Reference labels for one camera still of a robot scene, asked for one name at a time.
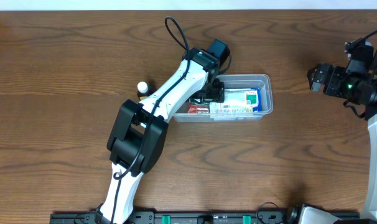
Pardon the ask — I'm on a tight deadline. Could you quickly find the white green medicine box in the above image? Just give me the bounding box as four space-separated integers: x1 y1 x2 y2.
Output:
223 88 261 108

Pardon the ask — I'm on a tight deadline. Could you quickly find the red medicine packet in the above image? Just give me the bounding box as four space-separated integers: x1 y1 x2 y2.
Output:
187 105 210 114

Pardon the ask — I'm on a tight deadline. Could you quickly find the blue white medicine box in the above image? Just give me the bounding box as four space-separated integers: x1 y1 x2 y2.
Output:
208 88 263 116

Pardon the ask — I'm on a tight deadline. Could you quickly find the dark bottle white cap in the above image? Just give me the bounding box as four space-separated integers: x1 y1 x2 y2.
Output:
137 82 151 100

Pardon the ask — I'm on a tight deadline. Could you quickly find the dark green square box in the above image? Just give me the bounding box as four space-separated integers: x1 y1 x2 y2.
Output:
189 98 209 106

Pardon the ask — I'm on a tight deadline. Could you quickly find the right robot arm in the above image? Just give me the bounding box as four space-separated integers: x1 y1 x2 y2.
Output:
307 38 377 223

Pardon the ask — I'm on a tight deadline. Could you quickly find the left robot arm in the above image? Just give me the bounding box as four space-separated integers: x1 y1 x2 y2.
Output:
95 47 231 223

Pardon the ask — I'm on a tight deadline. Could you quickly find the clear plastic container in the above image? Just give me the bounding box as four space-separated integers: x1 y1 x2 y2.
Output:
174 74 273 122

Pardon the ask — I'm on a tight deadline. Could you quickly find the right black cable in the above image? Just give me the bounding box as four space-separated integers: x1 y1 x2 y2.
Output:
343 24 377 119

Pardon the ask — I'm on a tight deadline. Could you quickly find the black cable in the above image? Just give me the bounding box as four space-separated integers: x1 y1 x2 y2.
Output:
343 24 377 119
109 16 233 224

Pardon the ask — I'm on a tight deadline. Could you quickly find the left black cable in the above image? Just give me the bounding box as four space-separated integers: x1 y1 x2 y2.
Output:
109 16 233 224

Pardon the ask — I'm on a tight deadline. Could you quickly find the black mounting rail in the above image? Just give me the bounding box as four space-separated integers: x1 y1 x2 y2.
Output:
49 210 360 224

